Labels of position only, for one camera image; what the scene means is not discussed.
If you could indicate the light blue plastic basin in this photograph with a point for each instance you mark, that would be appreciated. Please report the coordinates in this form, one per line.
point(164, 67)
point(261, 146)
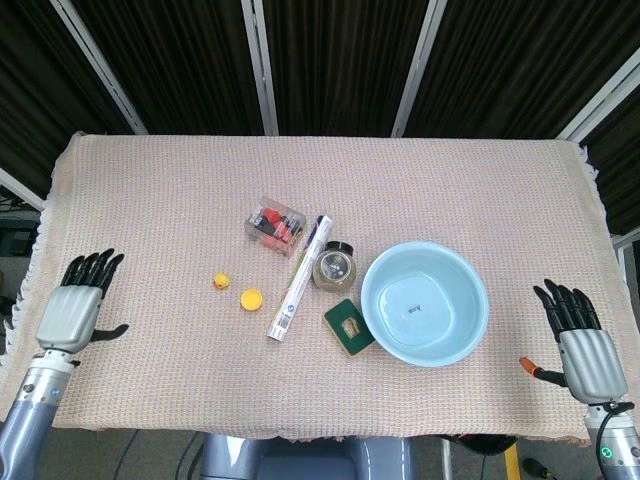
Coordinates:
point(425, 305)

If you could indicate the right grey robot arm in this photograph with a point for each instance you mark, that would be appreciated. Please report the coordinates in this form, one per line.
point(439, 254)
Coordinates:
point(620, 450)

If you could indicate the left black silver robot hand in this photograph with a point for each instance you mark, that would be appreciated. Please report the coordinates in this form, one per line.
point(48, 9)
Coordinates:
point(70, 312)

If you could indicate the clear plastic box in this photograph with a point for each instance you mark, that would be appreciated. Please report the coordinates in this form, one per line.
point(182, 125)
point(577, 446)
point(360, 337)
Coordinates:
point(275, 227)

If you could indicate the white tube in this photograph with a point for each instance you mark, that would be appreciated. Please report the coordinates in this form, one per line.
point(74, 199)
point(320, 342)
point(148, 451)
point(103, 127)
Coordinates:
point(300, 280)

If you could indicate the white metal frame post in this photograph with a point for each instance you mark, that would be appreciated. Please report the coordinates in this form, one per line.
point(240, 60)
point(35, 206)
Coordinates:
point(600, 100)
point(20, 187)
point(100, 67)
point(260, 65)
point(417, 67)

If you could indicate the yellow chick toy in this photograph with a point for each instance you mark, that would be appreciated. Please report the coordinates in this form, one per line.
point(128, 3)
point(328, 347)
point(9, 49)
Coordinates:
point(221, 281)

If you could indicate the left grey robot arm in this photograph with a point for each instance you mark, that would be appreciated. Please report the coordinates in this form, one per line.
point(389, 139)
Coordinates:
point(25, 405)

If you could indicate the grey robot torso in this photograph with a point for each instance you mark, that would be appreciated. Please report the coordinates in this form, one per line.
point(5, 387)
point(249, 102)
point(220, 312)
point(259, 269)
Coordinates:
point(300, 457)

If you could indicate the glass spice jar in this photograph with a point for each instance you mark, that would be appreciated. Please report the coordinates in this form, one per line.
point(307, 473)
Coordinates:
point(334, 267)

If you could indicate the dark brown pleated curtain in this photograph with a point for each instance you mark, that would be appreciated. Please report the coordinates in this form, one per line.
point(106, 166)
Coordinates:
point(180, 60)

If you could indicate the yellow eggshell toy base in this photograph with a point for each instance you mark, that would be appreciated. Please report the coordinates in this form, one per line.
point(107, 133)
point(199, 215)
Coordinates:
point(251, 299)

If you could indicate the green yellow sponge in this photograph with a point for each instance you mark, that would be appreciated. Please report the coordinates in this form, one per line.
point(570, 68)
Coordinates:
point(350, 327)

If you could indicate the beige woven tablecloth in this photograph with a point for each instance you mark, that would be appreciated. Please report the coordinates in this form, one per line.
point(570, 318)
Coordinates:
point(150, 200)

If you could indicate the yellow stand leg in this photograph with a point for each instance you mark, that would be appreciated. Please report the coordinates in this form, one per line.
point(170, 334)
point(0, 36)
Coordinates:
point(511, 462)

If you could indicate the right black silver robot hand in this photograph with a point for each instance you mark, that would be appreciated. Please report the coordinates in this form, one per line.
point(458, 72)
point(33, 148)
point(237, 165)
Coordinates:
point(592, 362)

